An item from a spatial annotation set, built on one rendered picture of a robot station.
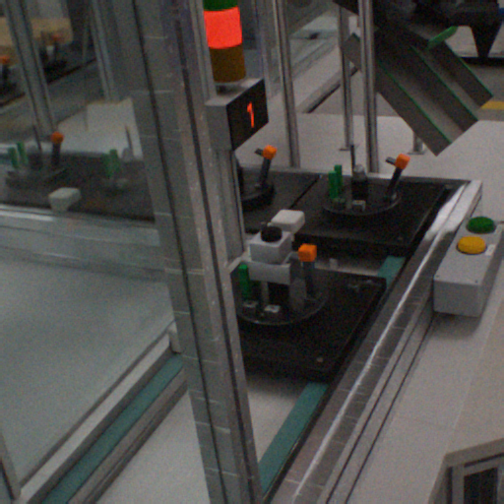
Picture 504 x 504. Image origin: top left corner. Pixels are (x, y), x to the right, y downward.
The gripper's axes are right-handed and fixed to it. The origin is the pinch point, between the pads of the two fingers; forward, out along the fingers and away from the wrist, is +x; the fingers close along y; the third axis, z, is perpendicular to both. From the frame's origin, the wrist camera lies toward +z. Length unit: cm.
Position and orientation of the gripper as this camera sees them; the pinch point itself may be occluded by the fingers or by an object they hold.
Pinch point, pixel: (483, 36)
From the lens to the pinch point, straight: 130.8
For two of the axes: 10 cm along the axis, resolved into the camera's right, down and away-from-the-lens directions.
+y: -4.4, 4.7, -7.7
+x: 1.2, 8.8, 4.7
